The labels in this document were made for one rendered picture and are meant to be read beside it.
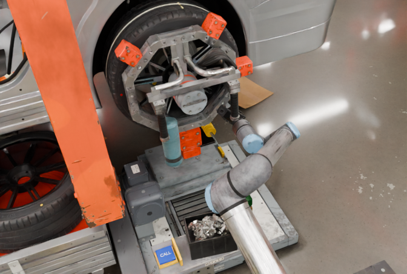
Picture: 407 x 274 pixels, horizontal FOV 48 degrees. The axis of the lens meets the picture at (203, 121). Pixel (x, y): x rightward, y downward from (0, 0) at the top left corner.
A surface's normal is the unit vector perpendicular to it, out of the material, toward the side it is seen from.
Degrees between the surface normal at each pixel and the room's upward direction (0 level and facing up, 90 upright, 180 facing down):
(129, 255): 0
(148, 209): 90
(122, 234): 0
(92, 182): 90
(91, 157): 90
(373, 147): 0
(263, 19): 90
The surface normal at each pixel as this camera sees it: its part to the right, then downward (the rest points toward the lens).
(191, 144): 0.35, 0.57
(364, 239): -0.07, -0.77
